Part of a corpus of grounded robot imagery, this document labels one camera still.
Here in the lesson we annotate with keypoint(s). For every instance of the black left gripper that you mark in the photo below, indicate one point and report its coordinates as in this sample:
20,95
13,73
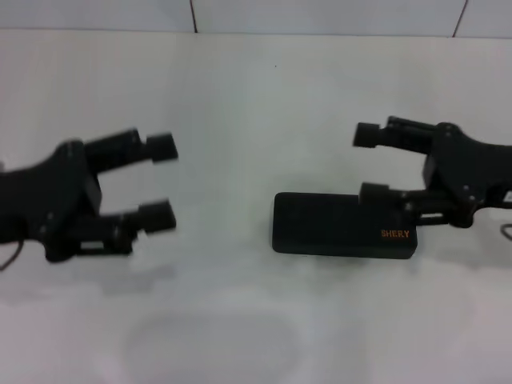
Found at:
44,196

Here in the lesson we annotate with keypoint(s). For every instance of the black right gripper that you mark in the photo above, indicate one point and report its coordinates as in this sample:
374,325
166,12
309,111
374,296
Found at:
468,176

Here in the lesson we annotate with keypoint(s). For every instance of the black glasses case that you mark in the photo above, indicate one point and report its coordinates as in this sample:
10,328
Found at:
340,226

